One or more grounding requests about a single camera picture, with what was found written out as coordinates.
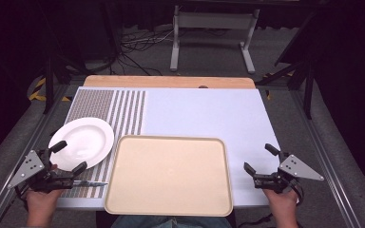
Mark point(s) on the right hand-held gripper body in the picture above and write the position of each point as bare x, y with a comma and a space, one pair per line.
297, 169

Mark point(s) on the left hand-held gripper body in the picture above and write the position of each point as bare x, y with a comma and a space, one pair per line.
28, 167

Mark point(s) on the metal table knife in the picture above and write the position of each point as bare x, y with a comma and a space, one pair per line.
92, 183

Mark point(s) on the white round plate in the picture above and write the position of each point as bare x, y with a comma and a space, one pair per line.
85, 139

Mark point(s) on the person's right hand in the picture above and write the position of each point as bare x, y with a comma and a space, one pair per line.
282, 204

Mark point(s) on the person's left hand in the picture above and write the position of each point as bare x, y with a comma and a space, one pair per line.
42, 204

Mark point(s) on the striped woven placemat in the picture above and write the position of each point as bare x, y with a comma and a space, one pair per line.
92, 101

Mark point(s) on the black metal stand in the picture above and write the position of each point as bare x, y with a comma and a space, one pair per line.
309, 85
49, 82

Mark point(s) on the white table cover board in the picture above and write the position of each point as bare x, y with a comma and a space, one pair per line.
202, 110

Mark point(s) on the beige plastic tray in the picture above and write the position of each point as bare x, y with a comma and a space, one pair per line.
169, 175

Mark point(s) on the aluminium floor rail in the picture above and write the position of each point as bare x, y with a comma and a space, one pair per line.
22, 158
326, 158

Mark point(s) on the white metal stand frame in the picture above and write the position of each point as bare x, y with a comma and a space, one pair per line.
214, 20

